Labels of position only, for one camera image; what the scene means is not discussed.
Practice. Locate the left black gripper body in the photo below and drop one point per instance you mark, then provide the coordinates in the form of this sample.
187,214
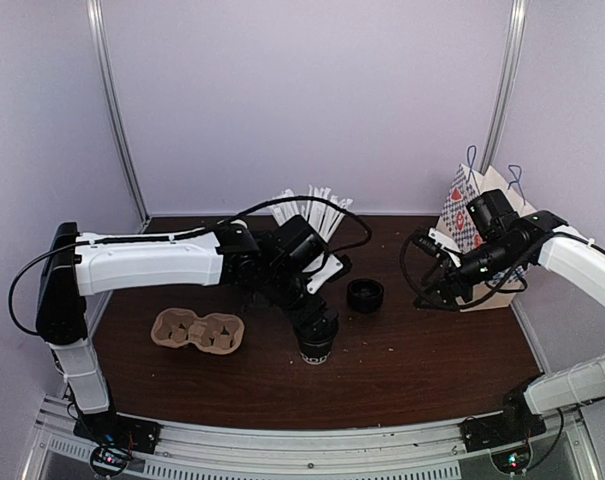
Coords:
304,315

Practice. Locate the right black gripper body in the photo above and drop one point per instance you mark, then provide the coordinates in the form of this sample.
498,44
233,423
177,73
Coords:
451,273

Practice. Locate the black coffee cup lid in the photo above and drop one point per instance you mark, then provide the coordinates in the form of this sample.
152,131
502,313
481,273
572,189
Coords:
324,322

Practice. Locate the single black paper cup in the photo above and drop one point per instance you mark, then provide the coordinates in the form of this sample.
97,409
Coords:
315,348

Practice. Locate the stack of black lids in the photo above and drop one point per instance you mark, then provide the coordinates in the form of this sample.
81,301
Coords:
365,295

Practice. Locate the checkered paper takeout bag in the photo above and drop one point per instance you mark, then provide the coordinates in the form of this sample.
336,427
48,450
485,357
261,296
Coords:
456,224

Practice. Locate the cardboard cup carrier tray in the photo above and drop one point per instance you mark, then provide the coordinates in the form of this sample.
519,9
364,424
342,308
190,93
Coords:
216,333

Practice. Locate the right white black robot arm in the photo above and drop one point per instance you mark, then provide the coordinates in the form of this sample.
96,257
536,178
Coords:
540,239

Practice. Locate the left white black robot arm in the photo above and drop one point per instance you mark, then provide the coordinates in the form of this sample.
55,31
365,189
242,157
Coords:
287,266

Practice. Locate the bundle of wrapped white straws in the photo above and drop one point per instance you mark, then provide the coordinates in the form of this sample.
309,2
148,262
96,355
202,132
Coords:
324,218

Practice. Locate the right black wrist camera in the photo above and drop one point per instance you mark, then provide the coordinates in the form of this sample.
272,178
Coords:
435,243

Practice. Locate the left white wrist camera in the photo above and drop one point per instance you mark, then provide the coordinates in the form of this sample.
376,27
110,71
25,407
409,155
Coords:
326,268

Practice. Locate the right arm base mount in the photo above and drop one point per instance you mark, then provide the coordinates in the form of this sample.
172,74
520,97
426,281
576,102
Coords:
480,433

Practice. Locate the aluminium front frame rail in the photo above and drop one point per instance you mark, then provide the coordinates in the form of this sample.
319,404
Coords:
423,451

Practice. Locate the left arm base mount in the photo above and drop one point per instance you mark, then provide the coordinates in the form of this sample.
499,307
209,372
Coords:
119,432

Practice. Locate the right aluminium corner post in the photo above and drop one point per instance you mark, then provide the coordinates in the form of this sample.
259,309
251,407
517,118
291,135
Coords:
509,70

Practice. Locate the aluminium corner post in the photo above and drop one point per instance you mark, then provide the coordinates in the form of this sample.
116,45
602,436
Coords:
509,70
99,36

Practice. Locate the left aluminium corner post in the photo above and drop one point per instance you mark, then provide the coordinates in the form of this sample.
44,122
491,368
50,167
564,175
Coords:
99,36

